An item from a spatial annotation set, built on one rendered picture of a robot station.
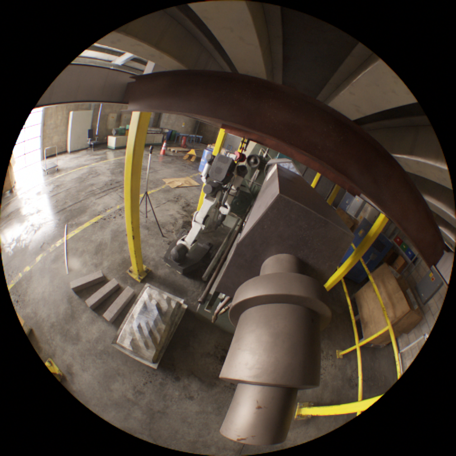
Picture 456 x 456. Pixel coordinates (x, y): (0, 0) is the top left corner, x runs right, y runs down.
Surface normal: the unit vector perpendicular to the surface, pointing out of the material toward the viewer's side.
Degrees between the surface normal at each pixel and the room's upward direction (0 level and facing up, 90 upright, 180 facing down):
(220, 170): 81
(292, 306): 19
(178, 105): 90
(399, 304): 74
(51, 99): 90
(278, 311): 34
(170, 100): 90
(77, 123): 90
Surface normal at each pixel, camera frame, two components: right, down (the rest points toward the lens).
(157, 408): 0.31, -0.78
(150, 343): 0.27, -0.54
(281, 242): -0.29, 0.46
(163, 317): 0.59, -0.69
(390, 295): -0.77, -0.64
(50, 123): 0.90, 0.42
